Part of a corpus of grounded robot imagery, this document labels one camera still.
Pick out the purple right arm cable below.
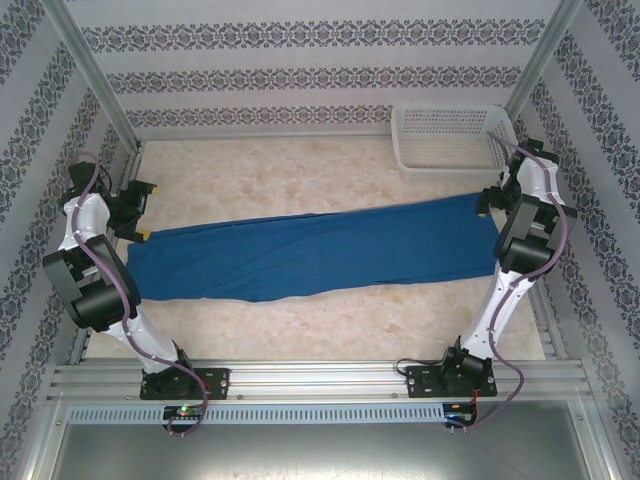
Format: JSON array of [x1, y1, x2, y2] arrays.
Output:
[[447, 130, 579, 436]]

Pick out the wide aluminium frame beam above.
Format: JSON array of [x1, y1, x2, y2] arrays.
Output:
[[49, 356, 596, 403]]

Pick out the small circuit board with LED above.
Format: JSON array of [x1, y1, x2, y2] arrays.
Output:
[[443, 401, 477, 427], [163, 405, 207, 422]]

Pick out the grey slotted cable duct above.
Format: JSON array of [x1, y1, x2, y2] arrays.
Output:
[[67, 402, 446, 424]]

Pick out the aluminium frame post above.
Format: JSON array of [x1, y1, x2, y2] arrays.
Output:
[[16, 393, 67, 480], [44, 0, 144, 151], [581, 398, 623, 480], [505, 0, 590, 134]]

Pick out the grey metal panel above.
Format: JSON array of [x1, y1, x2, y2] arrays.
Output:
[[49, 423, 601, 480]]

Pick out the blue long pants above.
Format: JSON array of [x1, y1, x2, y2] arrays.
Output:
[[124, 191, 501, 305]]

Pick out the white perforated plastic basket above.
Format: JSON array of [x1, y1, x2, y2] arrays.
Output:
[[390, 103, 521, 182]]

